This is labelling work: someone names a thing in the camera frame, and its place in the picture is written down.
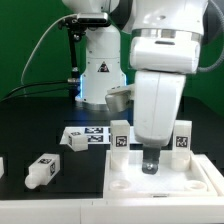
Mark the white square tabletop tray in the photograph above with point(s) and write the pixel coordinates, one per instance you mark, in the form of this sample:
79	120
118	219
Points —
133	183

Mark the white left fence piece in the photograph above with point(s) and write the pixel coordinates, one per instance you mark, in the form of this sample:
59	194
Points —
1	167

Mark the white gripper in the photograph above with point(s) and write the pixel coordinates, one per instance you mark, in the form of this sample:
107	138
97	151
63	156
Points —
156	102

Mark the camera on stand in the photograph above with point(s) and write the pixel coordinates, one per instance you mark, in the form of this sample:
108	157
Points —
85	20

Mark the black camera stand pole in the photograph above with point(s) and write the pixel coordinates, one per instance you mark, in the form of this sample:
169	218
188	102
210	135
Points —
75	74

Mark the white sheet with markers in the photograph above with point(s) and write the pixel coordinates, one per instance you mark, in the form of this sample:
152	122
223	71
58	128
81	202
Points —
96	134

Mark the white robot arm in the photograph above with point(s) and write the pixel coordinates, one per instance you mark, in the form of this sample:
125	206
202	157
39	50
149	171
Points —
141	51

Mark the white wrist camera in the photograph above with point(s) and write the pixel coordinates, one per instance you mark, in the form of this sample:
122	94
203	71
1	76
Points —
120	98

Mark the white front fence bar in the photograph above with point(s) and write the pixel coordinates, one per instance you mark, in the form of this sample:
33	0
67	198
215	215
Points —
114	211

